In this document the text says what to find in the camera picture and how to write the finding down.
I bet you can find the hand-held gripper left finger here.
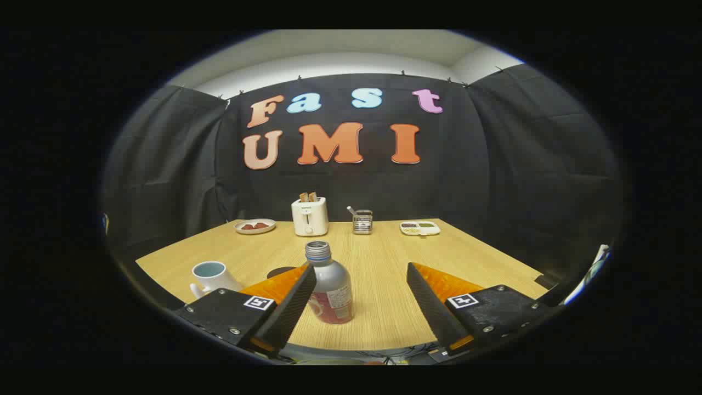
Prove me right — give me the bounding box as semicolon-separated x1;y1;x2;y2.
174;263;318;360

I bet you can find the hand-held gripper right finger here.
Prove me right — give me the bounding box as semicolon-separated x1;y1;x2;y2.
406;262;567;357

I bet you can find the silver juice bottle red label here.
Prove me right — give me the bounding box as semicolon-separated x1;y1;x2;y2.
305;240;355;324

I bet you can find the white cup blue inside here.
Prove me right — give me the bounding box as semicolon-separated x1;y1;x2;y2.
190;261;245;300

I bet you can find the wooden table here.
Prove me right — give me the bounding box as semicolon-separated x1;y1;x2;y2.
135;218;549;352

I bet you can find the white divided tray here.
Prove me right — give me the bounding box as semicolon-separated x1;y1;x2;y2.
400;221;441;237

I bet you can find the white round plate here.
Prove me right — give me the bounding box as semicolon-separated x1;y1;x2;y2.
234;218;277;235

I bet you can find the white toaster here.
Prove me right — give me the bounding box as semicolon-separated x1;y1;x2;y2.
291;197;330;237

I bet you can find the white blue object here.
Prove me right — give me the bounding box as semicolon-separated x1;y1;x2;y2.
565;244;610;305

